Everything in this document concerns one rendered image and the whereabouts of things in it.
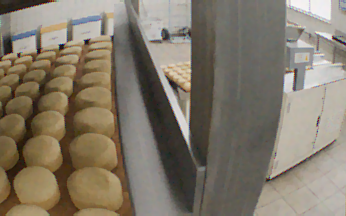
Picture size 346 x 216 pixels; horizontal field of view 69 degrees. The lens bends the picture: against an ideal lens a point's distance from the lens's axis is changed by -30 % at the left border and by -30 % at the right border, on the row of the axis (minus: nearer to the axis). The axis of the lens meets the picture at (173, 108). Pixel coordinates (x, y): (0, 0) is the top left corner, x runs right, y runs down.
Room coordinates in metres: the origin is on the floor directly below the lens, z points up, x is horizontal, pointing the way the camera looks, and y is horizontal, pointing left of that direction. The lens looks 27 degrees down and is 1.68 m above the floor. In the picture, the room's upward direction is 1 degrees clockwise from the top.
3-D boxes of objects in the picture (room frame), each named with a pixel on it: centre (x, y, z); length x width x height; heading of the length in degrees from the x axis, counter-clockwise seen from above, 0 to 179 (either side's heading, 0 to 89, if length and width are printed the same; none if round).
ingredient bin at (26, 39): (4.87, 2.76, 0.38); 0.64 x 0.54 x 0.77; 24
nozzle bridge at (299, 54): (2.30, -0.76, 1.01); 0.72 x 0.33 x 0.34; 27
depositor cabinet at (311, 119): (2.51, -1.18, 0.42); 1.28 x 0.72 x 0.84; 117
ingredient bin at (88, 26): (5.33, 1.54, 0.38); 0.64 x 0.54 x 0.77; 20
